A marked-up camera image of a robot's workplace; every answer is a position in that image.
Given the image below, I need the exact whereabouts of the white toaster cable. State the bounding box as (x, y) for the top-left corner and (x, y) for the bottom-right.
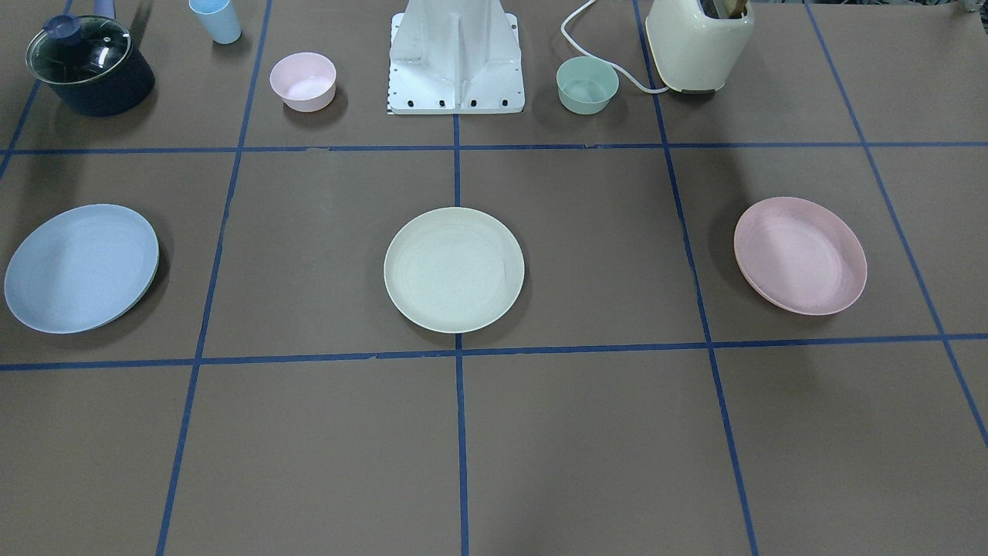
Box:
(560, 0), (669, 95)

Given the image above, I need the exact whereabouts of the glass pot lid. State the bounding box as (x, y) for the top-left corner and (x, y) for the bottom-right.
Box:
(25, 14), (134, 85)

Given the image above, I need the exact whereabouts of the cream plate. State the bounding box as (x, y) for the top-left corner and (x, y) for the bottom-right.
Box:
(382, 207), (526, 334)

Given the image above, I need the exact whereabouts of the toast slice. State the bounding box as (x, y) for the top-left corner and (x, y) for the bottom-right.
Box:
(701, 0), (749, 20)

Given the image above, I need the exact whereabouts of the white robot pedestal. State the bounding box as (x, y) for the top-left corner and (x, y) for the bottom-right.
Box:
(386, 1), (526, 115)

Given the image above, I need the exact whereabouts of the pink bowl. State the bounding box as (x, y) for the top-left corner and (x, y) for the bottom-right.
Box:
(269, 52), (337, 113)

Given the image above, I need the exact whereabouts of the light blue cup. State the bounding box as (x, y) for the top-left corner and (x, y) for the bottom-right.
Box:
(188, 0), (242, 45)

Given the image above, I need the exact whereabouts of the cream toaster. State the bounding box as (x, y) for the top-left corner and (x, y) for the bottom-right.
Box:
(645, 1), (755, 94)

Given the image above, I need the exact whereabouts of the light blue plate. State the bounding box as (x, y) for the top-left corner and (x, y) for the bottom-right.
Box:
(4, 204), (160, 334)

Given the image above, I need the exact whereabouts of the pink plate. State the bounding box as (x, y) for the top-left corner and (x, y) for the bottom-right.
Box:
(733, 196), (868, 316)

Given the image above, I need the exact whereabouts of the dark blue pot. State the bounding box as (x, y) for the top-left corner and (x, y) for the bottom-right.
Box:
(32, 1), (156, 117)

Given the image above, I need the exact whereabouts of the green bowl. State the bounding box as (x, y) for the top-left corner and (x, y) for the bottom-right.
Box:
(555, 56), (620, 115)

